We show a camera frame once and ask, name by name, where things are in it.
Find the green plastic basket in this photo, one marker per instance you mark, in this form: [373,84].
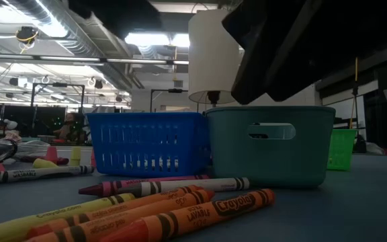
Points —
[341,151]

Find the black gantry frame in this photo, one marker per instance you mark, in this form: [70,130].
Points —
[59,84]

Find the black metal frame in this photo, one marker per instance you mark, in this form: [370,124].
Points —
[166,90]

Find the white cylindrical lamp shade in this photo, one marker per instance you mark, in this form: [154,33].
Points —
[210,50]

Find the yellow eraser cap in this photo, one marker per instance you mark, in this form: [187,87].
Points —
[75,156]
[44,164]

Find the yellow crayon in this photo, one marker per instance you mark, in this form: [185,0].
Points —
[45,216]

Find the orange crayon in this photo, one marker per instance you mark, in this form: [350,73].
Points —
[79,220]
[146,215]
[197,218]

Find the white crayon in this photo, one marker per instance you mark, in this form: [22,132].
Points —
[197,185]
[29,174]

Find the blue plastic basket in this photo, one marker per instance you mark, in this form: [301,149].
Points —
[146,117]

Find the teal plastic bin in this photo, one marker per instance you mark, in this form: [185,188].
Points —
[234,161]

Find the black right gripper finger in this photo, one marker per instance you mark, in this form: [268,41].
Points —
[264,50]
[307,50]

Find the person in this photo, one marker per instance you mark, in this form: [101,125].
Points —
[64,126]

